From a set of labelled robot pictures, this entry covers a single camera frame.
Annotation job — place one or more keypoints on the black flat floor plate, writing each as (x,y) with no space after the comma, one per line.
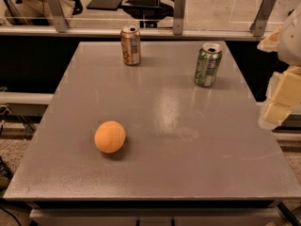
(104,4)

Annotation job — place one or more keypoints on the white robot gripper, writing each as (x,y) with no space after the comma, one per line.
(292,42)

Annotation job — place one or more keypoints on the right metal bracket post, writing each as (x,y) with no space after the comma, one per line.
(258,27)

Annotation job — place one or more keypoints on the beige bag on floor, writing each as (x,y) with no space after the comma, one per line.
(29,10)

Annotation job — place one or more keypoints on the metal bracket post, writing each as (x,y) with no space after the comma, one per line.
(258,27)
(59,20)
(178,16)

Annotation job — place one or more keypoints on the left metal bracket post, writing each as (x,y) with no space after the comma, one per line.
(59,20)

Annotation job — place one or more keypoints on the green soda can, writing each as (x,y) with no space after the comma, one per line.
(209,57)

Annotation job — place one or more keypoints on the brown gold soda can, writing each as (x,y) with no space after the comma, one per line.
(130,45)

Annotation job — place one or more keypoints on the black office chair base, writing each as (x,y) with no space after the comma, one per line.
(149,12)

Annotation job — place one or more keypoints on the middle metal bracket post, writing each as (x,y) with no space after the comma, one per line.
(178,16)

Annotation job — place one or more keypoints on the orange ball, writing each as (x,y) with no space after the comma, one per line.
(109,137)

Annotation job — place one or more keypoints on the gray metal side rail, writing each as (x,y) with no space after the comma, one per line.
(26,104)

